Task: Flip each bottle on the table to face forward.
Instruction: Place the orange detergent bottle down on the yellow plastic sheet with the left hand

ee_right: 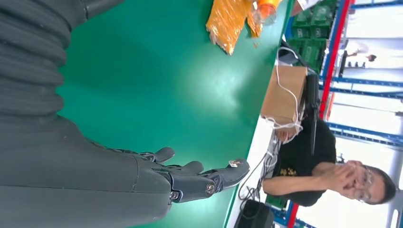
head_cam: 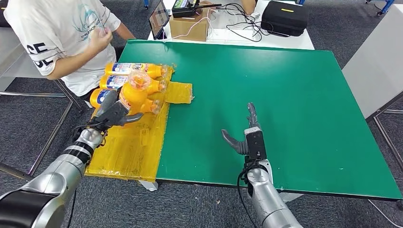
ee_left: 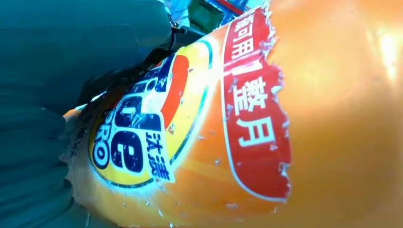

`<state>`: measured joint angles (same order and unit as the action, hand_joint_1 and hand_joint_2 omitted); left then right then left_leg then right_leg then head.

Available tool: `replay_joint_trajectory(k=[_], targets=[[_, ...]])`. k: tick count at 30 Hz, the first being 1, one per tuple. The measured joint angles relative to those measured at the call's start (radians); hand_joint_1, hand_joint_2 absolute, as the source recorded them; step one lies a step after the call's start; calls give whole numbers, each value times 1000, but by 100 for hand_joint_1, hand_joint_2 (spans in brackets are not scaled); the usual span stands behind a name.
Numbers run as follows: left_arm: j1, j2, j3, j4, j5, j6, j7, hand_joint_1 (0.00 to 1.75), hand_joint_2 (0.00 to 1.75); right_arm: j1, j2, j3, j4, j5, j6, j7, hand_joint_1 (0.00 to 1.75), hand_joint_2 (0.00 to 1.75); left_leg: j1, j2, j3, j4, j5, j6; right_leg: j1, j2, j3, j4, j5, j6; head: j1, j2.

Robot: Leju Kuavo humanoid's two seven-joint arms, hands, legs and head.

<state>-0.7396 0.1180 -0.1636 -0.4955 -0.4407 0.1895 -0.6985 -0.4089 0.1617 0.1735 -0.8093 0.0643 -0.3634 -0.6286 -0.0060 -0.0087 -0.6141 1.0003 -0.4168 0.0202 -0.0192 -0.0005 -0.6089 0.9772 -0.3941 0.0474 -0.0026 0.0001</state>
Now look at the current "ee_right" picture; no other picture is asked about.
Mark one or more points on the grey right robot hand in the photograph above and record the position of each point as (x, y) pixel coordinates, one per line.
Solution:
(78, 182)

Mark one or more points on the black carrying case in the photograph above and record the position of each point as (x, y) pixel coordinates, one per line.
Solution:
(255, 215)

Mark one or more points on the brown cardboard box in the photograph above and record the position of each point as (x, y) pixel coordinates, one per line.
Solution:
(283, 94)

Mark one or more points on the person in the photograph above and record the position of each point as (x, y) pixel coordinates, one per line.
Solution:
(308, 163)
(359, 50)
(303, 4)

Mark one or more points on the black radio device with antenna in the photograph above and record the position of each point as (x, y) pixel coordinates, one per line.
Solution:
(313, 94)

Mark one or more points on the green crate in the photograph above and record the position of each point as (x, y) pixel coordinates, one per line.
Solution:
(310, 31)

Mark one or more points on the blue metal rack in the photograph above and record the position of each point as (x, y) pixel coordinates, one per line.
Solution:
(365, 83)

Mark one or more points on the red post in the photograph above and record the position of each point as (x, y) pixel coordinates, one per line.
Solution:
(333, 56)

